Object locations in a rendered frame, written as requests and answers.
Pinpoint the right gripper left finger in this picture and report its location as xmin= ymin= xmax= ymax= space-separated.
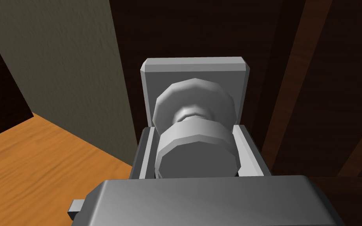
xmin=129 ymin=127 xmax=156 ymax=180

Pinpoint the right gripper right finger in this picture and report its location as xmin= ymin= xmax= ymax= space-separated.
xmin=232 ymin=124 xmax=272 ymax=177

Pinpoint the grey door knob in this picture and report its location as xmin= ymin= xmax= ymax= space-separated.
xmin=140 ymin=56 xmax=250 ymax=179

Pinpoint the dark brown wooden door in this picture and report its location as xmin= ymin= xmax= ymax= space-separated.
xmin=109 ymin=0 xmax=362 ymax=226

